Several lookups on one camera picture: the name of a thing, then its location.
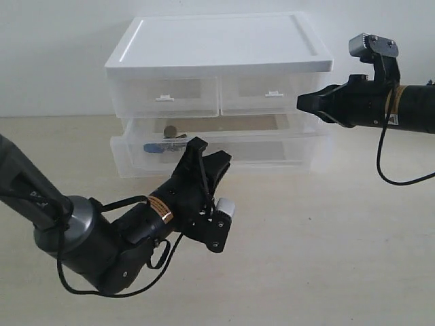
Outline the clear plastic storage bin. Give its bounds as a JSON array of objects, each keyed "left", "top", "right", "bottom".
[{"left": 220, "top": 73, "right": 326, "bottom": 115}]

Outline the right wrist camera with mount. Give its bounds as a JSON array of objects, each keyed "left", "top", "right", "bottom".
[{"left": 348, "top": 33, "right": 400, "bottom": 84}]

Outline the white plastic drawer cabinet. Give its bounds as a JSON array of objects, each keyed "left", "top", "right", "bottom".
[{"left": 104, "top": 10, "right": 333, "bottom": 177}]

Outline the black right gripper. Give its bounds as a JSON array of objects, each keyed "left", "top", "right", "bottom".
[{"left": 296, "top": 74, "right": 394, "bottom": 128}]

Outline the bunch of keys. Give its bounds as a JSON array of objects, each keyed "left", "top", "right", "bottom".
[{"left": 143, "top": 125, "right": 187, "bottom": 153}]

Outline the clear wide drawer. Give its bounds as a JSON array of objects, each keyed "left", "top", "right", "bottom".
[{"left": 110, "top": 113, "right": 332, "bottom": 178}]

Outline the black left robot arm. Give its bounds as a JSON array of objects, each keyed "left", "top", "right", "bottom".
[{"left": 1, "top": 137, "right": 235, "bottom": 298}]

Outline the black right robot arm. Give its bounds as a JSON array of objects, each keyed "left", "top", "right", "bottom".
[{"left": 296, "top": 75, "right": 434, "bottom": 134}]

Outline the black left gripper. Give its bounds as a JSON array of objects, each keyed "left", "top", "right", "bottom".
[{"left": 147, "top": 137, "right": 232, "bottom": 240}]

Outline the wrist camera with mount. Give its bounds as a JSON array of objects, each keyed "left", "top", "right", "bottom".
[
  {"left": 182, "top": 198, "right": 235, "bottom": 253},
  {"left": 348, "top": 33, "right": 400, "bottom": 84}
]

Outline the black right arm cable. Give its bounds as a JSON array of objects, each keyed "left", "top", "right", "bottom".
[{"left": 376, "top": 43, "right": 435, "bottom": 186}]

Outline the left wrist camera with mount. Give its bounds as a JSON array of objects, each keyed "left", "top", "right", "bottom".
[{"left": 182, "top": 198, "right": 235, "bottom": 253}]

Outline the clear plastic container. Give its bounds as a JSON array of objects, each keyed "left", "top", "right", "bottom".
[{"left": 109, "top": 78, "right": 218, "bottom": 119}]

